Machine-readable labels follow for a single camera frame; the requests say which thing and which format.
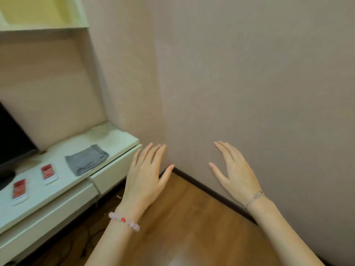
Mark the person's left forearm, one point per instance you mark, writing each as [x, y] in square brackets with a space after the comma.
[111, 243]

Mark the person's left middle finger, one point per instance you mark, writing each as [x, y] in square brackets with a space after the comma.
[154, 157]

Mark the person's left little finger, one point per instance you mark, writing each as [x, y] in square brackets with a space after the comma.
[136, 159]

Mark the white cabinet drawer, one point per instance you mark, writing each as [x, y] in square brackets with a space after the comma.
[116, 171]
[41, 221]

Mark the grey folded cloth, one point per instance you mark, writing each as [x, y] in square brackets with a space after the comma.
[86, 160]

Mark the person's left hand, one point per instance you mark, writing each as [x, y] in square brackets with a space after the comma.
[141, 185]

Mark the black television screen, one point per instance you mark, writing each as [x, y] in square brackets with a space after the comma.
[12, 138]

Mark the person's left thumb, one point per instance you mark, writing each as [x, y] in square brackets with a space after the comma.
[167, 174]

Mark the person's right forearm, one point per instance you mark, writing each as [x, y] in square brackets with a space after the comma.
[280, 232]

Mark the person's right thumb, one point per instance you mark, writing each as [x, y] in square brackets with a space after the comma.
[217, 171]

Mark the white low cabinet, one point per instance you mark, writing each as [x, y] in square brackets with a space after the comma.
[75, 141]

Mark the black television stand base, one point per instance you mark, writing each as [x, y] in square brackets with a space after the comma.
[5, 178]

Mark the red and white packet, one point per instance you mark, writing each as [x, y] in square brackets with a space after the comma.
[20, 191]
[48, 173]

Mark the person's right hand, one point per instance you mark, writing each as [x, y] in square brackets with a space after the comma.
[241, 180]

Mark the white wall shelf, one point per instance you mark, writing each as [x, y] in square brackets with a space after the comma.
[41, 13]

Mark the dark brown baseboard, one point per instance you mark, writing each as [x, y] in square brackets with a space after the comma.
[210, 193]

